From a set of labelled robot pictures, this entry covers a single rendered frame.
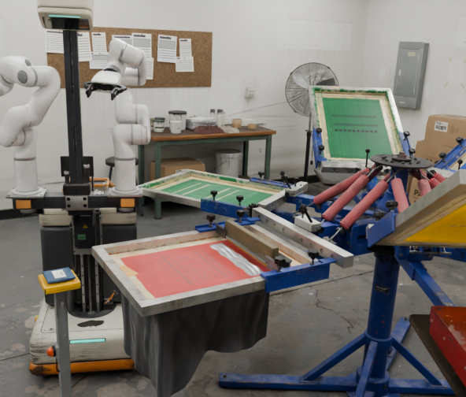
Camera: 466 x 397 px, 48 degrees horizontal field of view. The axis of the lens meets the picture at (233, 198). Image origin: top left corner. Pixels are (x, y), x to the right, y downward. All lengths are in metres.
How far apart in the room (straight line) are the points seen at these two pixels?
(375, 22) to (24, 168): 5.81
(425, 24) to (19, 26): 4.52
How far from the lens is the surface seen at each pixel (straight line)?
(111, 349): 3.08
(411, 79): 6.92
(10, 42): 5.62
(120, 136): 2.44
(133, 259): 2.23
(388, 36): 7.37
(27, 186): 2.53
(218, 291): 1.89
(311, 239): 2.27
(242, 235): 2.27
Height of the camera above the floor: 1.83
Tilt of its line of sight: 16 degrees down
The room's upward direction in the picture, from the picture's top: 2 degrees clockwise
